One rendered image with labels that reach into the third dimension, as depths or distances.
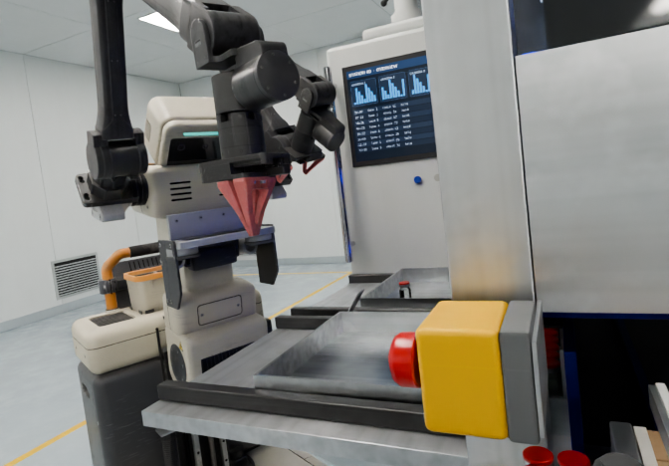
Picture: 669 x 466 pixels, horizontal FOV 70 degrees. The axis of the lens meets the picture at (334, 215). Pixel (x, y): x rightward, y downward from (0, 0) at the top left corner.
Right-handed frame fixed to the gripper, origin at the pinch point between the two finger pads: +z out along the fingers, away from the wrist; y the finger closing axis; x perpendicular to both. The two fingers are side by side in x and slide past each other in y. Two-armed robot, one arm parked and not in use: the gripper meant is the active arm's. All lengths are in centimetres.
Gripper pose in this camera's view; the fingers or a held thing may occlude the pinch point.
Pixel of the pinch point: (253, 229)
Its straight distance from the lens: 62.3
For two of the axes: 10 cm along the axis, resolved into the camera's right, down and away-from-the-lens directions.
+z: 1.2, 9.9, 0.5
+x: 4.4, -0.9, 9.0
